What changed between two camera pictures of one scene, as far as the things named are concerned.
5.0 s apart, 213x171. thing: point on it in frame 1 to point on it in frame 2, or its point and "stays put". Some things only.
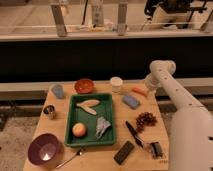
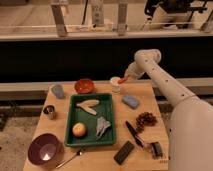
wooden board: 102,130 stays put
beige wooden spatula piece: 87,104 stays put
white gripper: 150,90 to 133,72
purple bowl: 43,149 stays put
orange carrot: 140,90 to 122,80
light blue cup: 58,91 stays put
